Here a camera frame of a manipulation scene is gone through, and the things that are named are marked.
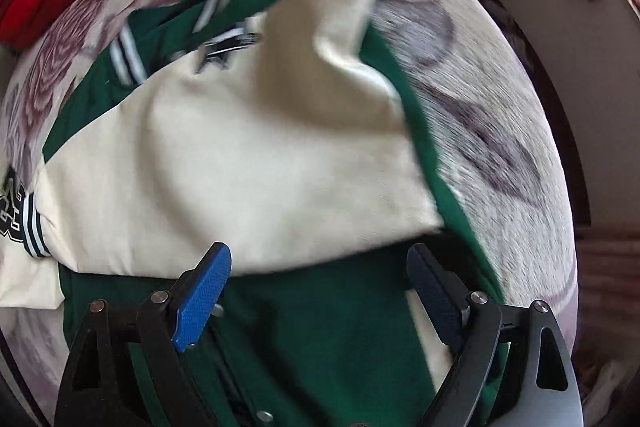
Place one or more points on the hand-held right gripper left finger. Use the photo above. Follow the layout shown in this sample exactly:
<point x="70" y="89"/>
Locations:
<point x="202" y="294"/>

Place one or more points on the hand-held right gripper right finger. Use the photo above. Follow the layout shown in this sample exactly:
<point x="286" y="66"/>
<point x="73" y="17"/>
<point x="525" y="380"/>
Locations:
<point x="434" y="292"/>

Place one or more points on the green and cream varsity jacket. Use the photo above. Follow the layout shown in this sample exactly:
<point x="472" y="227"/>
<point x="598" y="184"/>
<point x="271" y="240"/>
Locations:
<point x="260" y="157"/>

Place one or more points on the floral printed blanket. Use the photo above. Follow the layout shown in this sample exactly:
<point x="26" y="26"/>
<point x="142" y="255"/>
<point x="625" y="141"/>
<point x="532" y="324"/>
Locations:
<point x="480" y="117"/>

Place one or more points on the white headboard panel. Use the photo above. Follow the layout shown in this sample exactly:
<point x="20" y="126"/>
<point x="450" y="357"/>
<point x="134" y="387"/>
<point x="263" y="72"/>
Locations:
<point x="565" y="57"/>

